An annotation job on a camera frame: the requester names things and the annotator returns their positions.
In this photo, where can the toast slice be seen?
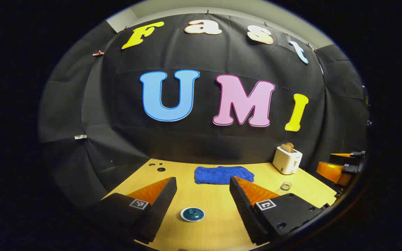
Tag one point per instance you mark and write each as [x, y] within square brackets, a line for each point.
[290, 146]
[284, 147]

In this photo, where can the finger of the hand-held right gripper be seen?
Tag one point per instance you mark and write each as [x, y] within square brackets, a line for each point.
[330, 170]
[356, 157]

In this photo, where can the copper clip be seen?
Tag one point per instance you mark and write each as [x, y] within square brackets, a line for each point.
[98, 53]

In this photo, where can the white toaster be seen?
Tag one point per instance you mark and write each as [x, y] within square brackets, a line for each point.
[286, 162]

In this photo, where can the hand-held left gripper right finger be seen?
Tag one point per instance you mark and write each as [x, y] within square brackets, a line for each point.
[243, 209]

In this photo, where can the white teacup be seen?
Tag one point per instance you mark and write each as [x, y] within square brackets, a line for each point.
[181, 215]

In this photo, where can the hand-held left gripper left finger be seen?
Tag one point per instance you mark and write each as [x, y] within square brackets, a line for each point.
[162, 205]

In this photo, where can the silver clip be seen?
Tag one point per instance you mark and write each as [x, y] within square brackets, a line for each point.
[80, 137]

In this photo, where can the blue towel cloth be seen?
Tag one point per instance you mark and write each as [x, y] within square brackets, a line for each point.
[222, 174]

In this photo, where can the clear plastic water bottle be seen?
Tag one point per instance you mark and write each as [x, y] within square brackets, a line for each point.
[286, 185]

